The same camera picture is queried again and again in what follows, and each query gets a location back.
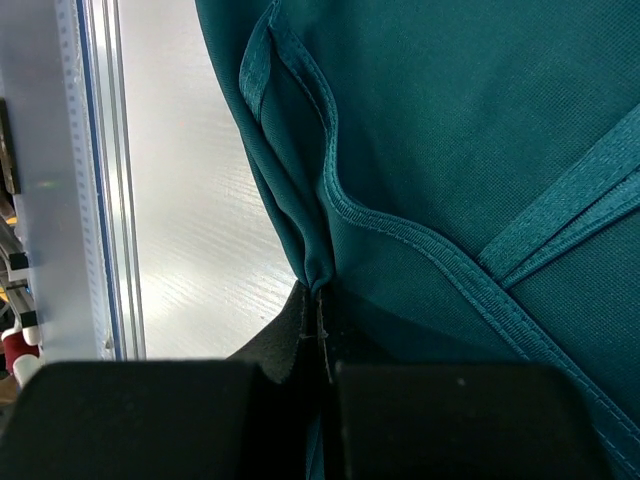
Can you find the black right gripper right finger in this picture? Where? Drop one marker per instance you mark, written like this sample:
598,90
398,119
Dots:
402,403

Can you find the white slotted cable duct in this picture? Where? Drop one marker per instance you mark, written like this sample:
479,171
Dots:
78,111

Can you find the teal satin napkin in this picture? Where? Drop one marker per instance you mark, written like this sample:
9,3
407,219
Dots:
468,167

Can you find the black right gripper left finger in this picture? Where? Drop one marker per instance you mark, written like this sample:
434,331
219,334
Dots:
239,418

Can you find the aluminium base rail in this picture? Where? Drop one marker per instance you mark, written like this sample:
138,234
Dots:
104,78

